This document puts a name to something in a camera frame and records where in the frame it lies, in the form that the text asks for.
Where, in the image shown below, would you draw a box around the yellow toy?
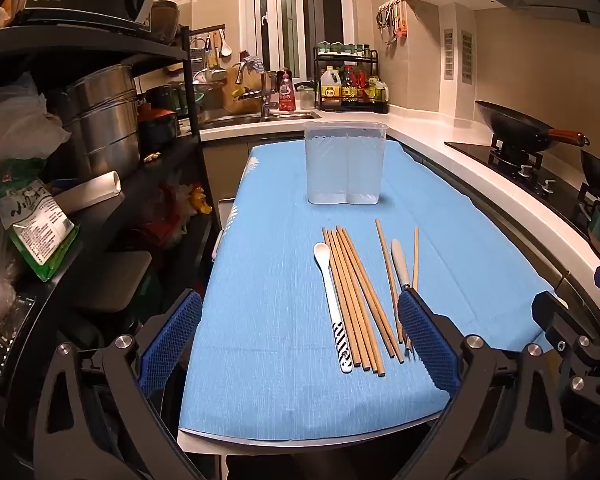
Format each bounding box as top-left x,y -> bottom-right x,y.
189,184 -> 214,214

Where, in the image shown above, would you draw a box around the stacked stainless steel pots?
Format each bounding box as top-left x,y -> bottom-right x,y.
59,62 -> 142,178

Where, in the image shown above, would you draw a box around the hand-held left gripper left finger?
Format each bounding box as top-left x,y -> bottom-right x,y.
32,287 -> 216,480

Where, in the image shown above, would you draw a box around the white spoon with striped handle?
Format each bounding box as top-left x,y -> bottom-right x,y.
313,242 -> 355,373

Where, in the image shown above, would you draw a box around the yellow cooking oil bottle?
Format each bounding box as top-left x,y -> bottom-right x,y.
321,66 -> 342,107

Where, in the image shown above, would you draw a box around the bundle of wooden chopsticks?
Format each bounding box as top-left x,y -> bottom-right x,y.
321,226 -> 403,376

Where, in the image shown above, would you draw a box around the tan wooden chopstick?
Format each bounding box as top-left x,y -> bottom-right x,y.
375,218 -> 405,345
411,226 -> 420,292

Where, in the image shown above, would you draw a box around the steel kitchen sink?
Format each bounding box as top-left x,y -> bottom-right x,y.
200,111 -> 323,130

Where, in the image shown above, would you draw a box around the black electronic appliance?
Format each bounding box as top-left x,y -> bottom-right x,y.
0,292 -> 41,393

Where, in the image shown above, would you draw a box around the white plastic bag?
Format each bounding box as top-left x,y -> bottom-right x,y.
0,72 -> 72,183

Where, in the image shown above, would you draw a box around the black metal shelving rack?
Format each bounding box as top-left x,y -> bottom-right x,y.
0,22 -> 228,411

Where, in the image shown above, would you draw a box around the black wok with red handle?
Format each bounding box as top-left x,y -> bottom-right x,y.
474,100 -> 592,153

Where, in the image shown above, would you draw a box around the black pot with red lid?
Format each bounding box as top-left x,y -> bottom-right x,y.
137,104 -> 179,148

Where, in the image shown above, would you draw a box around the steel bowl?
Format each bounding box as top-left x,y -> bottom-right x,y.
151,0 -> 181,44

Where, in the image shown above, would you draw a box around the kitchen window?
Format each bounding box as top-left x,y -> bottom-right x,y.
245,0 -> 356,86

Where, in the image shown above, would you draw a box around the black cooking pot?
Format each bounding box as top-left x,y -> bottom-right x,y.
146,85 -> 187,117

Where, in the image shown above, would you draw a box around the hanging kitchen tools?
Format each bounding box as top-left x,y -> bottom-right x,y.
376,1 -> 409,45

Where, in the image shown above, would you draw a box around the black gas stove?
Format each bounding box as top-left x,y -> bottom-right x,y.
444,139 -> 600,281

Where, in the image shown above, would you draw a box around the wooden cutting board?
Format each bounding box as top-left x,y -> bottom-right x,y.
222,67 -> 271,116

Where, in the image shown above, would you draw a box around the dark soy sauce bottle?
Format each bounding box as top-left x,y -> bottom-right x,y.
341,64 -> 359,106

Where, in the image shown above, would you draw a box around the fork with grey handle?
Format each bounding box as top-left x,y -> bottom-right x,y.
391,239 -> 415,365

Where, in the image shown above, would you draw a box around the green food packet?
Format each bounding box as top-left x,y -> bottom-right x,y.
0,159 -> 81,282

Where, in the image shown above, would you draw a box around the black condiment rack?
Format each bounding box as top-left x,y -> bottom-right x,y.
313,46 -> 391,112

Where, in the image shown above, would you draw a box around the wall vent grille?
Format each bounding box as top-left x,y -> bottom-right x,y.
443,28 -> 455,81
461,30 -> 474,84

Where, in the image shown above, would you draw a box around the chrome kitchen faucet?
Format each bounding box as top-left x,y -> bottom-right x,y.
232,57 -> 278,120

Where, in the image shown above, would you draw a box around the blue table cloth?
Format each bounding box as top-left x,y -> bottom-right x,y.
179,137 -> 556,443

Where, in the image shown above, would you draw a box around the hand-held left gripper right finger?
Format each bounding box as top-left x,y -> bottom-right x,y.
395,287 -> 571,480

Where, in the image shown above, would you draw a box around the red dish soap bottle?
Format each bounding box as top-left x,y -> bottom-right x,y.
278,68 -> 297,112

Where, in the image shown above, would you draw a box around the white paper roll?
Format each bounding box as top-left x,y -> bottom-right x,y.
54,170 -> 124,213

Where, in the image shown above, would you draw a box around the clear plastic utensil holder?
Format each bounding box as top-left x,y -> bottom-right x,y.
302,121 -> 388,206

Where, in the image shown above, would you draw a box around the row of spice jars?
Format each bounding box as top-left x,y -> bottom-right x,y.
316,41 -> 371,57

